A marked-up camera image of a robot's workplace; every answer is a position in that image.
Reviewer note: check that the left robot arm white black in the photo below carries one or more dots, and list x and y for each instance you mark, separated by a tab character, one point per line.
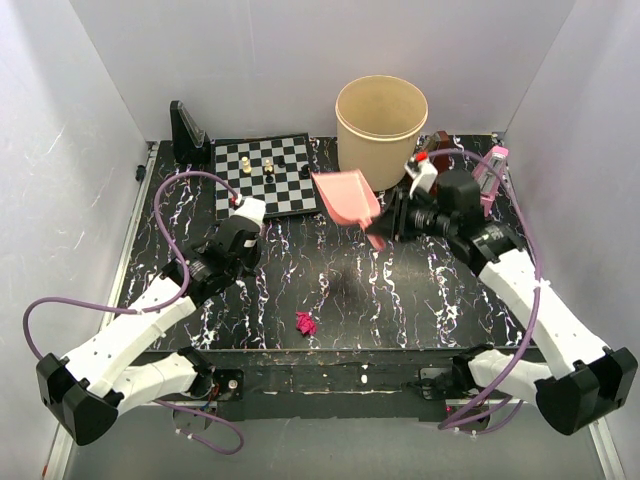
91	386

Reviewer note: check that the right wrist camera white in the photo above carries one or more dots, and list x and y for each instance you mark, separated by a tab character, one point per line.
422	173

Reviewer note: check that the pink dustpan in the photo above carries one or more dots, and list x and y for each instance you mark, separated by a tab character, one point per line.
348	198

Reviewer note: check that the beige plastic bucket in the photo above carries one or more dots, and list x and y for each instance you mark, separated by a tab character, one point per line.
379	119

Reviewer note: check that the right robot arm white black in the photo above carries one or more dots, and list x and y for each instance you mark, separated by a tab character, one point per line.
581	379

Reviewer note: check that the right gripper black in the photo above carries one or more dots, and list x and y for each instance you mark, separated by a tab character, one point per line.
396	223

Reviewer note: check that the black chess piece edge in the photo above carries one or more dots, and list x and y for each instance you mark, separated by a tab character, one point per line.
305	172

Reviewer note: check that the white chess piece left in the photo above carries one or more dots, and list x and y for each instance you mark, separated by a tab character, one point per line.
246	165

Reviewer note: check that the magenta scrap front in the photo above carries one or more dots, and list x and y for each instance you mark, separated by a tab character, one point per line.
305	324

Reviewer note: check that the pink metronome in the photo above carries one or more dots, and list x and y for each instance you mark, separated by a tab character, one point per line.
488	175

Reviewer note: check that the black grey chessboard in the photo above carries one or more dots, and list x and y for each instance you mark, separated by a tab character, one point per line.
288	195

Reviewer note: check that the black metronome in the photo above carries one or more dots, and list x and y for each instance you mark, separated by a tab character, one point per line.
191	144

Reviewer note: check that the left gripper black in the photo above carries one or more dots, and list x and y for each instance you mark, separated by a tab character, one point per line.
253	262

